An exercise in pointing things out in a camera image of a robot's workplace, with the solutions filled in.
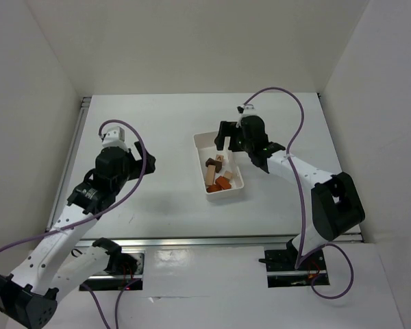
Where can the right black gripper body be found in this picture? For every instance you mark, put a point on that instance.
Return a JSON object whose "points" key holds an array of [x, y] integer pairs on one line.
{"points": [[228, 133]]}

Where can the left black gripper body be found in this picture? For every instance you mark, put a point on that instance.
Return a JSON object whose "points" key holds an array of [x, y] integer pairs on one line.
{"points": [[139, 162]]}

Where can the white plastic bin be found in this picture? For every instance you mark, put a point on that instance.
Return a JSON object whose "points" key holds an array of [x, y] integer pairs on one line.
{"points": [[219, 173]]}

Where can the long light wood block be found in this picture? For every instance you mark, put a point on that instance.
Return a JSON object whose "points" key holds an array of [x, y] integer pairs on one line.
{"points": [[210, 173]]}

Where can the orange arch block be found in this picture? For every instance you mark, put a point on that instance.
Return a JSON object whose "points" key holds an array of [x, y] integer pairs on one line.
{"points": [[223, 183]]}

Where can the small light wood cube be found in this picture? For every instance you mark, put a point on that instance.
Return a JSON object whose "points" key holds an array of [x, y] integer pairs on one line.
{"points": [[228, 175]]}

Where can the orange triangular roof block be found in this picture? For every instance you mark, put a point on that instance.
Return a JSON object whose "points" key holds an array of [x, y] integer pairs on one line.
{"points": [[213, 188]]}

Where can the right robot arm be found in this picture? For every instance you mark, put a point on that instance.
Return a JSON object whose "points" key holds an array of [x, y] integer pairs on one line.
{"points": [[330, 202]]}

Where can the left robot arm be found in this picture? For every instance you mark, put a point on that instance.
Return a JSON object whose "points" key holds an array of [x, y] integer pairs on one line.
{"points": [[30, 294]]}

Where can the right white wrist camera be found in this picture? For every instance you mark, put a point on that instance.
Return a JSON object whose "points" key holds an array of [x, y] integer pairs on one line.
{"points": [[246, 109]]}

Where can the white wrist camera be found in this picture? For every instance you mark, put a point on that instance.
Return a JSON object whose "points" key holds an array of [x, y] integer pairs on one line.
{"points": [[246, 109], [114, 137]]}

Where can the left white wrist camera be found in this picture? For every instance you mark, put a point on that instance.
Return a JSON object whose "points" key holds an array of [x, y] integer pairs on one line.
{"points": [[114, 137]]}

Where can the aluminium left rail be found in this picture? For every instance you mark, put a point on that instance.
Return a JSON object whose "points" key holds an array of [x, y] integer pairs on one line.
{"points": [[61, 194]]}

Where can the aluminium rail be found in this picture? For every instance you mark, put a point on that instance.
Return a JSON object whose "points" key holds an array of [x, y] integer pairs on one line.
{"points": [[205, 241], [61, 194]]}

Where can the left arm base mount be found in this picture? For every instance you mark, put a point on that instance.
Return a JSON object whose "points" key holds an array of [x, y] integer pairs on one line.
{"points": [[130, 270]]}

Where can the aluminium front rail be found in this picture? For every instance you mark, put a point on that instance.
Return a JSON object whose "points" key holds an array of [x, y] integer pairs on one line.
{"points": [[205, 241]]}

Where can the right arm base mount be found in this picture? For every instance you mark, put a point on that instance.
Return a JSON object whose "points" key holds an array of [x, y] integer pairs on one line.
{"points": [[281, 272]]}

